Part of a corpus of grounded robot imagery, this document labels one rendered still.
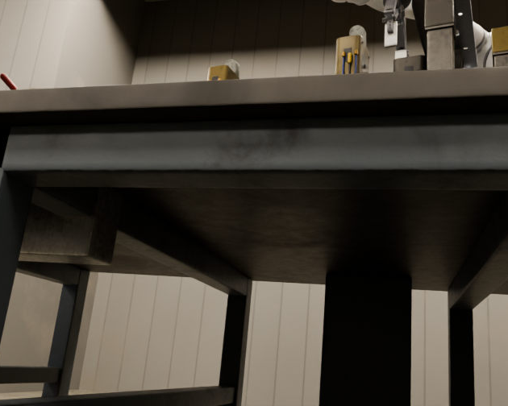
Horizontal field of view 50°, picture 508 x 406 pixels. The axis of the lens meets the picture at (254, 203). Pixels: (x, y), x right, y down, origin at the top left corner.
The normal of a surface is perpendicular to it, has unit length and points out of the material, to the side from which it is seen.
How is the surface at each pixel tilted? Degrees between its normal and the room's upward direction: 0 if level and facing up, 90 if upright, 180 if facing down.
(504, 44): 90
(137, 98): 90
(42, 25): 90
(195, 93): 90
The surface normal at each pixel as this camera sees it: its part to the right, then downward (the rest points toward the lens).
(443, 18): -0.41, -0.30
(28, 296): 0.97, 0.01
